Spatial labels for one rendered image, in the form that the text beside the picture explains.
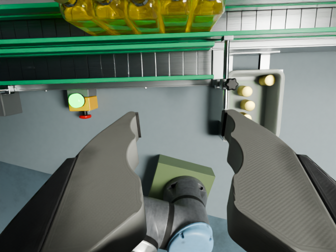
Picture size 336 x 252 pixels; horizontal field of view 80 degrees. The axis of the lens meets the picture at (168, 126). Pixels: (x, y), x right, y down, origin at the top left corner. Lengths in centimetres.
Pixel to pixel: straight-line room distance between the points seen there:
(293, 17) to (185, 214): 58
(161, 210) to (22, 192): 167
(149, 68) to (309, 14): 44
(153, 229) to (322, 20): 68
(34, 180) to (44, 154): 110
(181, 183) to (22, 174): 156
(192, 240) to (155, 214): 11
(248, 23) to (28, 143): 84
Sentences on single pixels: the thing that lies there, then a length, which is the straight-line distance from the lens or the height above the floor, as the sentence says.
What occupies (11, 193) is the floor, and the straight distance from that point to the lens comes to 217.
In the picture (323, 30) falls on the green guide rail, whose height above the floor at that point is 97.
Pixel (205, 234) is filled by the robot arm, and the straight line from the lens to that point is 56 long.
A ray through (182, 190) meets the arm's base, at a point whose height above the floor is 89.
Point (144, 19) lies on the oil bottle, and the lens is 41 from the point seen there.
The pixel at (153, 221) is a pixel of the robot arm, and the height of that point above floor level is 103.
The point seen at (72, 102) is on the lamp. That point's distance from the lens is 68.
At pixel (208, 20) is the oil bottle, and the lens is 45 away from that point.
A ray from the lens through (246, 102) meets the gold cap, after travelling 69.
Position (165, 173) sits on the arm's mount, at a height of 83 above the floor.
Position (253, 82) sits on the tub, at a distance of 74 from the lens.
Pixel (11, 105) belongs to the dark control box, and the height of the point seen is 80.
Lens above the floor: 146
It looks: 77 degrees down
